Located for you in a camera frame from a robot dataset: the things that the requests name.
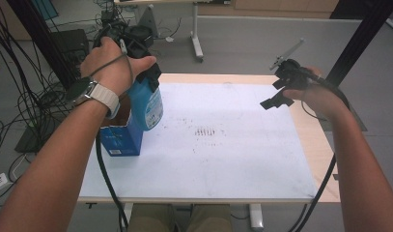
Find wooden table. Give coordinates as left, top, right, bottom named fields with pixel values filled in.
left=76, top=72, right=342, bottom=232

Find white desk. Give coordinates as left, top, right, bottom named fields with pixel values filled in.
left=114, top=0, right=233, bottom=64

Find white table mat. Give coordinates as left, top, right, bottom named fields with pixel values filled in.
left=78, top=81, right=318, bottom=199

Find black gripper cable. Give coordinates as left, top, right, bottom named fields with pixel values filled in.
left=94, top=130, right=130, bottom=232
left=288, top=73, right=351, bottom=232

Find person's left hand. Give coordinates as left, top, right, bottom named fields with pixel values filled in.
left=80, top=36, right=157, bottom=98

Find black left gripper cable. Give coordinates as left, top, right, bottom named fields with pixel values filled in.
left=94, top=130, right=130, bottom=232

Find person's right hand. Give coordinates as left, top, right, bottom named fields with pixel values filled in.
left=282, top=66, right=350, bottom=121

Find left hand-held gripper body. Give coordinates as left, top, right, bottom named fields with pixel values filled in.
left=94, top=21, right=155, bottom=60

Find black frame post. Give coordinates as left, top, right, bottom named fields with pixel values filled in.
left=324, top=0, right=393, bottom=89
left=6, top=0, right=76, bottom=91

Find wooden cabinet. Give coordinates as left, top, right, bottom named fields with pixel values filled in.
left=197, top=0, right=340, bottom=19

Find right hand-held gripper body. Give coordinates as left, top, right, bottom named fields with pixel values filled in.
left=268, top=37, right=315, bottom=90

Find blue cardboard box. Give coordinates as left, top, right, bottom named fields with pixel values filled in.
left=99, top=93, right=144, bottom=158

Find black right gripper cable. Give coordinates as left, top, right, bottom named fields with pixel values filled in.
left=288, top=73, right=351, bottom=232

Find grey triangular stand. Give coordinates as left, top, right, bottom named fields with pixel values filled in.
left=137, top=4, right=160, bottom=39

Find person's olive trousers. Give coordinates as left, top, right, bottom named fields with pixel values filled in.
left=127, top=203, right=234, bottom=232

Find bundle of black floor cables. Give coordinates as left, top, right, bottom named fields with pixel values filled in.
left=0, top=0, right=73, bottom=208

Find black computer case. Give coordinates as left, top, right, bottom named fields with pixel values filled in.
left=51, top=28, right=91, bottom=71

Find wristwatch with white band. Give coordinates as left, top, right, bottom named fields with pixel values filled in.
left=65, top=76, right=122, bottom=120

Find thin grey cable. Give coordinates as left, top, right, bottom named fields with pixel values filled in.
left=89, top=38, right=136, bottom=85

